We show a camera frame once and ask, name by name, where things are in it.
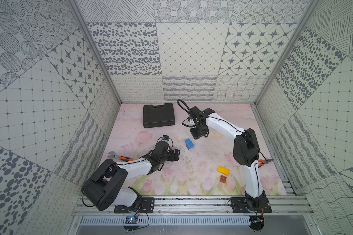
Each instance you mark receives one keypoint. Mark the white perforated cable duct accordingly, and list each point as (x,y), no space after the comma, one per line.
(159,220)

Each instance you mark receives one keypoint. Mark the aluminium rail frame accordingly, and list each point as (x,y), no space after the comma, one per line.
(206,205)

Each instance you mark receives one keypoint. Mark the black plastic tool case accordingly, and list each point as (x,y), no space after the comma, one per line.
(158,116)

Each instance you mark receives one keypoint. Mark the adjustable wrench orange handle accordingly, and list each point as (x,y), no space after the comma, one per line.
(112,155)

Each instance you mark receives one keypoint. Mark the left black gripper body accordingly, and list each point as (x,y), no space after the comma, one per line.
(170,154)

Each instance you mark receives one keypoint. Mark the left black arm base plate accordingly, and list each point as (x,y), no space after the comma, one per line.
(143,204)

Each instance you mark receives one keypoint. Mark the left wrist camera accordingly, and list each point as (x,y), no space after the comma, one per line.
(165,138)

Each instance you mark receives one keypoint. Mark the orange handled pliers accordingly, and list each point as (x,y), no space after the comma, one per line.
(264,162)

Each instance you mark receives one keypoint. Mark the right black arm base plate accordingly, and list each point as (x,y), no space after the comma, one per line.
(244,205)

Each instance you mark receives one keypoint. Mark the pink floral table mat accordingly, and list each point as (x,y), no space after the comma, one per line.
(195,173)

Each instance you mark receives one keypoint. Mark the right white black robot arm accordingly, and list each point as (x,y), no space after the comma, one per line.
(245,149)

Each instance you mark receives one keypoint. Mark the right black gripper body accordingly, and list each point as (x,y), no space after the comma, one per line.
(198,130)

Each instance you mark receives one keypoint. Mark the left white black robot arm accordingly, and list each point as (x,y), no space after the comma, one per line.
(105,186)

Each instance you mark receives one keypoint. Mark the light blue long lego brick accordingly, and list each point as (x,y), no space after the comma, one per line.
(189,145)

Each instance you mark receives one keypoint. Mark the yellow lego brick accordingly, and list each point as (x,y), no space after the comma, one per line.
(223,171)

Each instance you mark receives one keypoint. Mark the brown lego brick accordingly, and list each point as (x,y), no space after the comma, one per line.
(223,179)

